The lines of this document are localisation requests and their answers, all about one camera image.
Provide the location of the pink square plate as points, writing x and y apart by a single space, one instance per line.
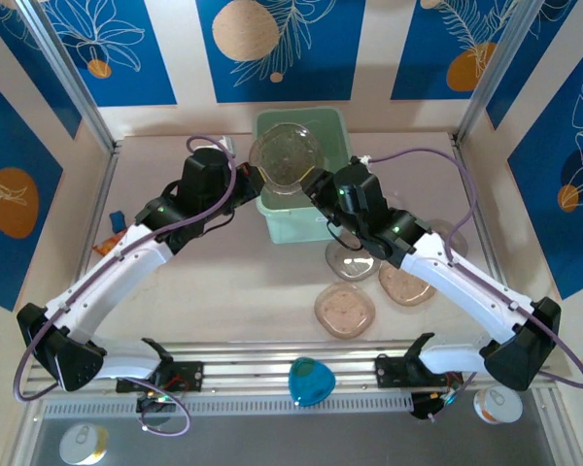
403 289
345 310

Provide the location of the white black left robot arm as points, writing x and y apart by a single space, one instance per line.
107 276

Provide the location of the pale green plastic bin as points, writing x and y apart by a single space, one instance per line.
296 228

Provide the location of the small blue object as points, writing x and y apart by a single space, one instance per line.
118 219

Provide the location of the blue poster large tan circle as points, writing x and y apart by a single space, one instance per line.
320 73

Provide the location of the orange snack packet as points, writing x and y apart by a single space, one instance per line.
108 245

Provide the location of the blue poster small orange circle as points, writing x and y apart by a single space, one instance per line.
141 73

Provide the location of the blue poster orange fern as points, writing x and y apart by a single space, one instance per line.
418 58

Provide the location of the teal rounded triangular object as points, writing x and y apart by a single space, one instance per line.
311 383

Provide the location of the blue poster dark circle flower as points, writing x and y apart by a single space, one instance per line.
554 218

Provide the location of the blue poster orange oval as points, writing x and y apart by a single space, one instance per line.
10 145

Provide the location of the right controller board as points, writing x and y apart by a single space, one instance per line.
425 405

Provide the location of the controller board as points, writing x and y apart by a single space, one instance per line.
153 400
425 405

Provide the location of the left controller board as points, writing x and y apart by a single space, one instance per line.
153 400

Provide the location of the white can orange label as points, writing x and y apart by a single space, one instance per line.
498 405

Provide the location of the white can yellow label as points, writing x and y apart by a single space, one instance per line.
82 444

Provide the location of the aluminium side rail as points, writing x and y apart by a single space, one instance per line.
102 194
487 233

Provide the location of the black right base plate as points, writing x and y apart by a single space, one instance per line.
388 371

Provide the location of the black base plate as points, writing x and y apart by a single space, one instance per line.
189 376
388 371

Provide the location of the aluminium frame post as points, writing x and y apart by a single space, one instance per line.
497 73
68 73

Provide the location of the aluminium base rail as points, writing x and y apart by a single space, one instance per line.
252 374

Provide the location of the blue wall poster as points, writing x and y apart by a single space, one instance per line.
521 73
46 87

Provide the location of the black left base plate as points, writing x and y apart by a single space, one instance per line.
189 376

